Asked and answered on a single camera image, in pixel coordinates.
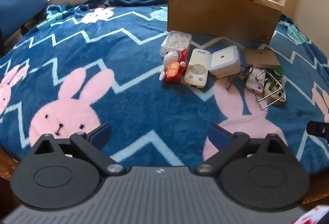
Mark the metal key bunch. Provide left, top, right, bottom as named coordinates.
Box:
left=226, top=64, right=255, bottom=90

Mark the gold box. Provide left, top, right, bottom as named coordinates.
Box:
left=244, top=49, right=281, bottom=69

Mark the white square box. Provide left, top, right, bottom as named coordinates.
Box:
left=208, top=45, right=241, bottom=79

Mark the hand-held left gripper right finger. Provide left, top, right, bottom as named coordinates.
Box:
left=194, top=123, right=294, bottom=176

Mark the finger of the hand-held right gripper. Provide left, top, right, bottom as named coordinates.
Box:
left=307, top=121, right=329, bottom=144

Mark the brown hair claw clip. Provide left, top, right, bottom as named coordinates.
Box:
left=254, top=70, right=286, bottom=111

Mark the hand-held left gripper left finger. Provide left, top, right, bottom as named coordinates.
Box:
left=32, top=123, right=127, bottom=177

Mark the white plug adapter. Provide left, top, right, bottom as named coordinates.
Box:
left=264, top=82, right=286, bottom=106

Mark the red and white cat figurine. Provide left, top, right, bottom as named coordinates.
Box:
left=159, top=49, right=190, bottom=84

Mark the green capped small bottle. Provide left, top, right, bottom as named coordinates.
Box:
left=272, top=66, right=285, bottom=83

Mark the blue bunny printed blanket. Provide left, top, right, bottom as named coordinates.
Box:
left=0, top=0, right=329, bottom=181

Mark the red and white printed cloth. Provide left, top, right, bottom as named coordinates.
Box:
left=292, top=205, right=329, bottom=224

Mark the brown cardboard box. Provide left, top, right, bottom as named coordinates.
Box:
left=167, top=0, right=282, bottom=45

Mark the white thermostat remote control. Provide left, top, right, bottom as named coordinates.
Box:
left=183, top=48, right=213, bottom=89

